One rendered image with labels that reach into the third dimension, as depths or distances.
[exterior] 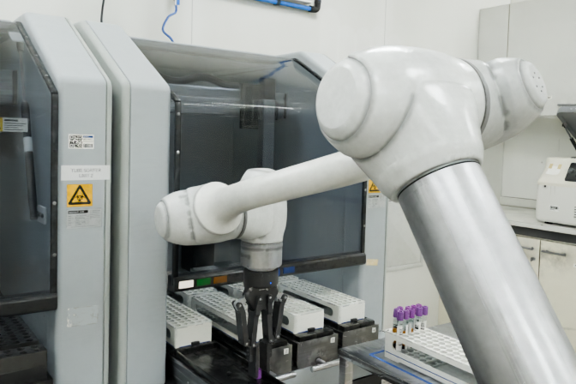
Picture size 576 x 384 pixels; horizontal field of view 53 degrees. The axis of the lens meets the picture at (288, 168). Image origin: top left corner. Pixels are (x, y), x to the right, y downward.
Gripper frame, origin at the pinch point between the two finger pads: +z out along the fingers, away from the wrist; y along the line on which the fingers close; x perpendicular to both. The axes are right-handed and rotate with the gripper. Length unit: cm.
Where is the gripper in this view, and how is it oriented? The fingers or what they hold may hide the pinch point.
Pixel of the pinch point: (259, 359)
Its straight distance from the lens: 131.2
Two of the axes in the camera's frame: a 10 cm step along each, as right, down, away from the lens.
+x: 5.9, 0.6, -8.1
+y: -8.1, 0.1, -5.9
